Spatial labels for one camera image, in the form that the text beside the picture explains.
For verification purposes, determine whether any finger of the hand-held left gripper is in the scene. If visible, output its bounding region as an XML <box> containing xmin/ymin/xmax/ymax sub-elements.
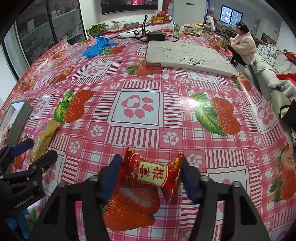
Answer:
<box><xmin>0</xmin><ymin>138</ymin><xmax>35</xmax><ymax>173</ymax></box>
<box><xmin>0</xmin><ymin>149</ymin><xmax>58</xmax><ymax>181</ymax></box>

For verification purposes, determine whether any green potted plant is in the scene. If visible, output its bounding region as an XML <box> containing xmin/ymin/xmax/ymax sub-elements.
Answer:
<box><xmin>86</xmin><ymin>23</ymin><xmax>110</xmax><ymax>37</ymax></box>

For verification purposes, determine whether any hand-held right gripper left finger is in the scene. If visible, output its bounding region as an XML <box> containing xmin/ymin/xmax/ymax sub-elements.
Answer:
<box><xmin>29</xmin><ymin>154</ymin><xmax>123</xmax><ymax>241</ymax></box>

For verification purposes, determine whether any white standing air conditioner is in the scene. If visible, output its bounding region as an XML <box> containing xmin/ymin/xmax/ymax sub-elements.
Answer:
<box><xmin>179</xmin><ymin>0</ymin><xmax>207</xmax><ymax>26</ymax></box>

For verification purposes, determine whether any black bag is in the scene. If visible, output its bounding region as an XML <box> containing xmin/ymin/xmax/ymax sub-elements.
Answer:
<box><xmin>279</xmin><ymin>105</ymin><xmax>296</xmax><ymax>127</ymax></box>

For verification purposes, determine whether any grey storage box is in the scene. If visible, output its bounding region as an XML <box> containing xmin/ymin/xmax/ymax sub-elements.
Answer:
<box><xmin>0</xmin><ymin>99</ymin><xmax>33</xmax><ymax>149</ymax></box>

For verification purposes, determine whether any grey sofa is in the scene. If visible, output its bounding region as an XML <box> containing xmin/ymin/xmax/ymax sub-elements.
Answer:
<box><xmin>251</xmin><ymin>50</ymin><xmax>296</xmax><ymax>102</ymax></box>

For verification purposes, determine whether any black power adapter with cable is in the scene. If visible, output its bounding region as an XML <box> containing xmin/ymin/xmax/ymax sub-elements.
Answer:
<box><xmin>116</xmin><ymin>14</ymin><xmax>179</xmax><ymax>43</ymax></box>

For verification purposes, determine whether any wall television screen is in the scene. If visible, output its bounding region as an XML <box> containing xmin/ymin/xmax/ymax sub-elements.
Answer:
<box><xmin>100</xmin><ymin>0</ymin><xmax>159</xmax><ymax>15</ymax></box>

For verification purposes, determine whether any dark wall painting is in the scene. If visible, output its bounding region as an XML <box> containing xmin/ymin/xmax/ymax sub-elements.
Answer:
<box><xmin>261</xmin><ymin>32</ymin><xmax>277</xmax><ymax>45</ymax></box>

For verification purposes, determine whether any blue nitrile glove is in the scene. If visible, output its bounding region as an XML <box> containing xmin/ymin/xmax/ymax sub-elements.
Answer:
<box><xmin>95</xmin><ymin>36</ymin><xmax>116</xmax><ymax>47</ymax></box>
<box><xmin>83</xmin><ymin>44</ymin><xmax>108</xmax><ymax>58</ymax></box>

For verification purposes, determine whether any dark framed window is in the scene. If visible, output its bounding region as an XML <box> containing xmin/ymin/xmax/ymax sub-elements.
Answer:
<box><xmin>220</xmin><ymin>5</ymin><xmax>243</xmax><ymax>25</ymax></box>

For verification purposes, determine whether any person's left hand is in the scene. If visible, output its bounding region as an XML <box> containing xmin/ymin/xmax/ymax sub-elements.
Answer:
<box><xmin>5</xmin><ymin>209</ymin><xmax>31</xmax><ymax>239</ymax></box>

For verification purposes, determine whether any pale green chair back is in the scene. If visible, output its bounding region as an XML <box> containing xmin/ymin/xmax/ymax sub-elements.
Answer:
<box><xmin>270</xmin><ymin>90</ymin><xmax>292</xmax><ymax>121</ymax></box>

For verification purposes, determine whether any red snack packet gold label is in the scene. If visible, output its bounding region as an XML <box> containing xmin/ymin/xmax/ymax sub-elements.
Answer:
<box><xmin>119</xmin><ymin>147</ymin><xmax>184</xmax><ymax>203</ymax></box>

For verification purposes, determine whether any grey blue padded jacket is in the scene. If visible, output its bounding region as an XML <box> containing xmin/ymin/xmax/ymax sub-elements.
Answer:
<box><xmin>257</xmin><ymin>44</ymin><xmax>278</xmax><ymax>62</ymax></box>

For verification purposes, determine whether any pink strawberry print tablecloth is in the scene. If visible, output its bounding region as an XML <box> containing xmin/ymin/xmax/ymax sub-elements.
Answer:
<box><xmin>0</xmin><ymin>29</ymin><xmax>296</xmax><ymax>241</ymax></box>

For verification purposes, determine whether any glass door display cabinet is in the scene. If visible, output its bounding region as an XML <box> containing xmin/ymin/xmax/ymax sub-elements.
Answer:
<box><xmin>15</xmin><ymin>0</ymin><xmax>87</xmax><ymax>67</ymax></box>

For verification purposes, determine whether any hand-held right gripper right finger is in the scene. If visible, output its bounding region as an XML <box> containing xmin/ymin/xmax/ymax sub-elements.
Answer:
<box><xmin>181</xmin><ymin>154</ymin><xmax>271</xmax><ymax>241</ymax></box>

